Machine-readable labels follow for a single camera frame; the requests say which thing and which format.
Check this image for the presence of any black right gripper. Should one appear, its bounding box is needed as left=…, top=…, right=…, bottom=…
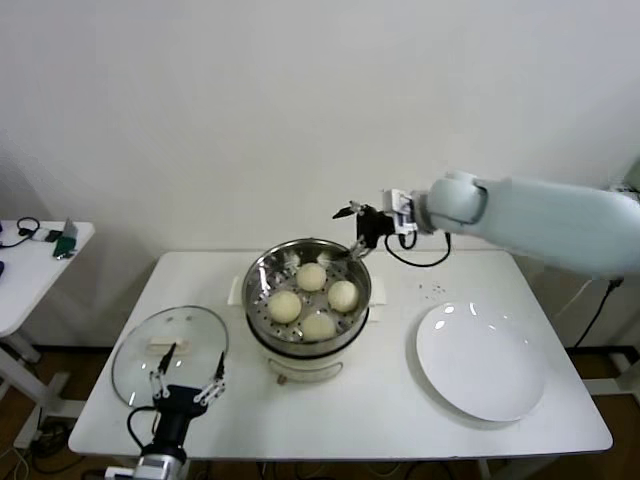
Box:
left=332, top=199, right=396, bottom=261

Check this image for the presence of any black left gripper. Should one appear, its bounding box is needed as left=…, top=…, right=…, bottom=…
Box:
left=148, top=340, right=229, bottom=454

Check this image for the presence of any round glass pot lid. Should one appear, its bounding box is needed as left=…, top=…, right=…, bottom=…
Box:
left=110, top=305, right=229, bottom=409

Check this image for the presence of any white steamed baozi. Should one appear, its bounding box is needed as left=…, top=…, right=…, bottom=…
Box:
left=301, top=312, right=337, bottom=343
left=268, top=290, right=303, bottom=324
left=295, top=263, right=329, bottom=293
left=326, top=280, right=360, bottom=314

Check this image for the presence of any stainless steel steamer basket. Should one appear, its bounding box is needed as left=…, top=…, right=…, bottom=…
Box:
left=227, top=238, right=389, bottom=354

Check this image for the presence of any cream electric cooker base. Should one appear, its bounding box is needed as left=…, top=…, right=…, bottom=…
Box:
left=247, top=304, right=381, bottom=386

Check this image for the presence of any large white plate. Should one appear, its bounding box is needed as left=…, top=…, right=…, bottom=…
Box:
left=415, top=300, right=546, bottom=422

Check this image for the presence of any white side table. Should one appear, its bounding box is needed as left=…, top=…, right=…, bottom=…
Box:
left=0, top=219, right=96, bottom=451

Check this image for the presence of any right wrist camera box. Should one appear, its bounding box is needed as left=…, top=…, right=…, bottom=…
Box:
left=382, top=188, right=420, bottom=236

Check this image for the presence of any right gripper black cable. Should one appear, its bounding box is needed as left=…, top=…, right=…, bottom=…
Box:
left=384, top=230, right=453, bottom=269

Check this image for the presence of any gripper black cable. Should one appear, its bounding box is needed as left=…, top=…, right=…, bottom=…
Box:
left=127, top=405, right=164, bottom=449
left=384, top=230, right=453, bottom=269

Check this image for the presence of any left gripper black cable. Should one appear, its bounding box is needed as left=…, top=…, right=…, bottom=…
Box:
left=127, top=405, right=164, bottom=449

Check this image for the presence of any power strip with cables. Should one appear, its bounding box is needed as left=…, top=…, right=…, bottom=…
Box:
left=27, top=419, right=76, bottom=459

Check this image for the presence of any black cable with plug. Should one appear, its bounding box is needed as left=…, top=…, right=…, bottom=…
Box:
left=0, top=215, right=41, bottom=249

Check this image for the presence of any thin white cable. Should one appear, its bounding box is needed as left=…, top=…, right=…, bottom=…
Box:
left=553, top=277, right=596, bottom=319

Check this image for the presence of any black power cable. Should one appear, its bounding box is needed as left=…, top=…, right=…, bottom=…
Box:
left=572, top=279, right=624, bottom=349

